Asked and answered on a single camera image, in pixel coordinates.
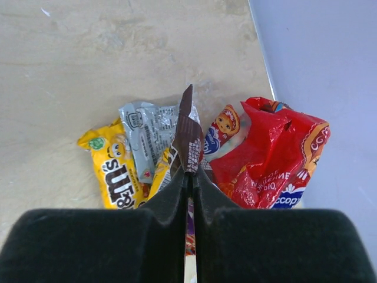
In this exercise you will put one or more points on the red candy bag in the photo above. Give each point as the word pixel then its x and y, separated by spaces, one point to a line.
pixel 265 157

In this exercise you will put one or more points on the yellow m&m's pack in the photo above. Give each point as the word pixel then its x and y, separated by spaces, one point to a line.
pixel 114 166

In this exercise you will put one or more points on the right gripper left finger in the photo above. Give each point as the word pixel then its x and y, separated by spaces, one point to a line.
pixel 101 245

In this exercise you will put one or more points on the brown m&m's pack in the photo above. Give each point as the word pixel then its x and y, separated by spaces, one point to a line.
pixel 187 148

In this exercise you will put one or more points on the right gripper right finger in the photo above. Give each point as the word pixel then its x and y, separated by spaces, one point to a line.
pixel 273 245

